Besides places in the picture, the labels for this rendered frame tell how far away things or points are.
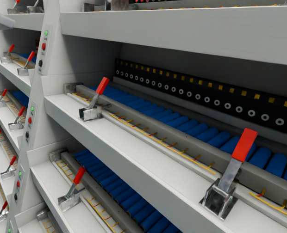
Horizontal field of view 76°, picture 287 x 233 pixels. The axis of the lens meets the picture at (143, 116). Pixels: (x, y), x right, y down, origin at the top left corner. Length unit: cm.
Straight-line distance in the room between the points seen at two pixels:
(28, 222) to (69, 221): 29
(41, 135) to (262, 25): 52
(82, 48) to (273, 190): 50
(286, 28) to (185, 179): 18
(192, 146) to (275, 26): 17
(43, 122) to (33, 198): 24
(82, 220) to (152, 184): 23
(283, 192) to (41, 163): 54
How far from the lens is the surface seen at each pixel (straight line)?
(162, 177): 24
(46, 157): 60
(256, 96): 35
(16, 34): 121
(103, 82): 37
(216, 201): 23
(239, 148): 22
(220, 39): 22
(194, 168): 26
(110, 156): 30
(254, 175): 26
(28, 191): 65
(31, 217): 72
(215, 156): 27
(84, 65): 55
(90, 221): 44
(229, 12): 22
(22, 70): 76
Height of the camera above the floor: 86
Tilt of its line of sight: 11 degrees down
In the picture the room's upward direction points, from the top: 17 degrees clockwise
